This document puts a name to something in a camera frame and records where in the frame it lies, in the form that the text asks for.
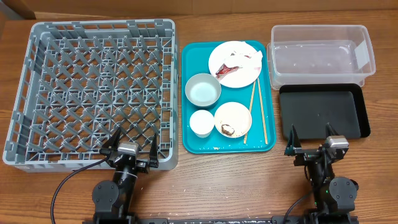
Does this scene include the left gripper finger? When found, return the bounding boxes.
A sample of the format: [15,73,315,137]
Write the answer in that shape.
[149,133,159,168]
[99,127,121,156]

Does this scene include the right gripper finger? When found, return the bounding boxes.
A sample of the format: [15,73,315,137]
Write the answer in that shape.
[284,125,302,156]
[325,123,339,137]

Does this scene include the white cup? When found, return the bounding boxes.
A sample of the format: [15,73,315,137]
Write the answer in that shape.
[190,110,215,138]

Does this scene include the brown food scrap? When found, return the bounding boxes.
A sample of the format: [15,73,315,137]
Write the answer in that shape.
[221,124,235,136]

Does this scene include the grey bowl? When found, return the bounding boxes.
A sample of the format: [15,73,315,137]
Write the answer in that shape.
[185,73,221,108]

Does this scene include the large white plate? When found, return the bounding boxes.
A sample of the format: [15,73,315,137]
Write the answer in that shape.
[208,41,262,88]

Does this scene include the white napkin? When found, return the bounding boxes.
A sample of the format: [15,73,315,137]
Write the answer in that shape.
[224,41,263,70]

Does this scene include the red wrapper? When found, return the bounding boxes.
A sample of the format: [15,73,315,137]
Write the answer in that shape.
[216,64,240,80]

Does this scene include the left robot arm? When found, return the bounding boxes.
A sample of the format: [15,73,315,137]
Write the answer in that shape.
[92,128,159,223]

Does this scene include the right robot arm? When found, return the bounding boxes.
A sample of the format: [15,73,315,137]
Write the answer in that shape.
[282,123,359,223]

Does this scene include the right wooden chopstick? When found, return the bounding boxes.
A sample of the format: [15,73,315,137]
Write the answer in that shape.
[257,78,268,145]

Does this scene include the wooden chopstick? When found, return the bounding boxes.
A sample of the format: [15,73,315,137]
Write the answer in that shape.
[257,78,268,145]
[243,81,256,144]

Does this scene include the black tray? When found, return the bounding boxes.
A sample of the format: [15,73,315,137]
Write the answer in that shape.
[279,83,371,140]

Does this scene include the grey plastic dish rack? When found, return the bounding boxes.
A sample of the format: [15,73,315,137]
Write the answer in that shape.
[2,19,179,172]

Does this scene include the left wooden chopstick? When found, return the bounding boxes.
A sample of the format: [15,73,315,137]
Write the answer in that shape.
[243,81,256,144]

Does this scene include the teal serving tray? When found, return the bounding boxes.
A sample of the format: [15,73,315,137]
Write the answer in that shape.
[181,42,277,154]

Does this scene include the clear plastic bin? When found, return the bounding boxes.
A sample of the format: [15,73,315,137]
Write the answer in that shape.
[267,25,376,90]

